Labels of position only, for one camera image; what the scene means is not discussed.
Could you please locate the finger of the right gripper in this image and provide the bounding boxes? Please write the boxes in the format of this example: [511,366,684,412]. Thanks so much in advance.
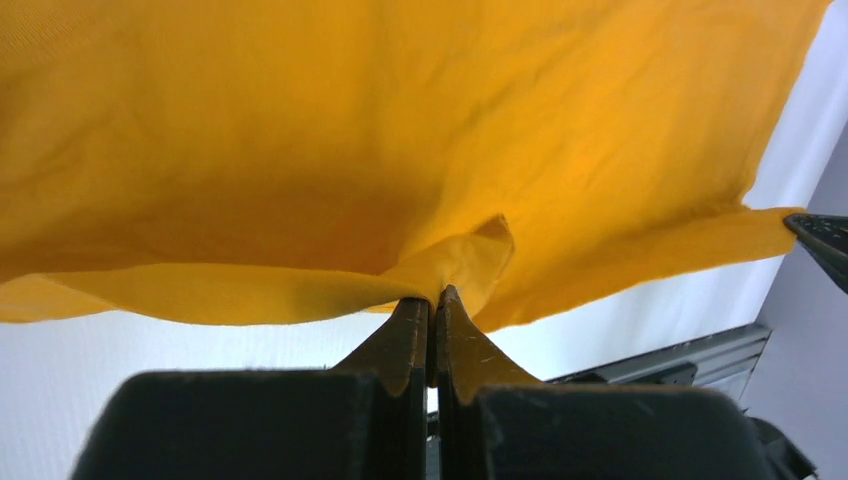
[783,213,847,293]

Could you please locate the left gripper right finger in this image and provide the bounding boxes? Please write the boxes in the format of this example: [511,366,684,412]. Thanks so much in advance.
[435,286,773,479]

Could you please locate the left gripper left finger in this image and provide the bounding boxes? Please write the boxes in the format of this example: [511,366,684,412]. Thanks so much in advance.
[73,299,430,479]

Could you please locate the yellow t shirt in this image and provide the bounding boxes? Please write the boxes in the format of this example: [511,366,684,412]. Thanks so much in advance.
[1,1,827,332]

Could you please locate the aluminium frame rail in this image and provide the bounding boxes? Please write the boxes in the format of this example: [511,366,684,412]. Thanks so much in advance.
[549,323,771,401]

